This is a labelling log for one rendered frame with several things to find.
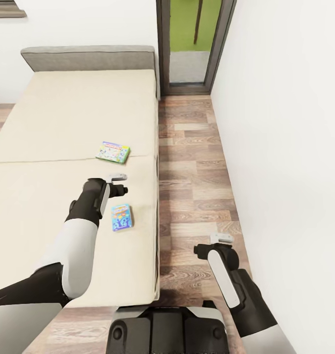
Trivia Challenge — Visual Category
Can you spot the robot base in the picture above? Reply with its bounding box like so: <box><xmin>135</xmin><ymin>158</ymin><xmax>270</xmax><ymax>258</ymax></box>
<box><xmin>106</xmin><ymin>300</ymin><xmax>229</xmax><ymax>354</ymax></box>

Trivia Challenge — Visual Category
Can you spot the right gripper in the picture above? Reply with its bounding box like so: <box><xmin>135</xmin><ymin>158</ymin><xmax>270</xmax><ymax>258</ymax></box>
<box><xmin>194</xmin><ymin>243</ymin><xmax>216</xmax><ymax>260</ymax></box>

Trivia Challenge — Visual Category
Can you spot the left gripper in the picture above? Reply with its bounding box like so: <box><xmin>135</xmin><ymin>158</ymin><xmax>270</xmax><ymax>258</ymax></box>
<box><xmin>109</xmin><ymin>184</ymin><xmax>128</xmax><ymax>198</ymax></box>

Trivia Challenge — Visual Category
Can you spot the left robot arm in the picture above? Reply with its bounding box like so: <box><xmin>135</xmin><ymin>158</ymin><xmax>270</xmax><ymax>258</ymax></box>
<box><xmin>0</xmin><ymin>173</ymin><xmax>128</xmax><ymax>354</ymax></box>

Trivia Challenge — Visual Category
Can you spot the board game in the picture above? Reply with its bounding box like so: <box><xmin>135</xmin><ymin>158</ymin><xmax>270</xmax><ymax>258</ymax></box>
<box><xmin>95</xmin><ymin>141</ymin><xmax>131</xmax><ymax>164</ymax></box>
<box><xmin>111</xmin><ymin>204</ymin><xmax>132</xmax><ymax>232</ymax></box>

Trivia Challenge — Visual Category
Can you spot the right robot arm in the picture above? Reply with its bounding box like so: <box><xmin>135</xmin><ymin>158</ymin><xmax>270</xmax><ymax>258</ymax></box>
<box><xmin>194</xmin><ymin>232</ymin><xmax>297</xmax><ymax>354</ymax></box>

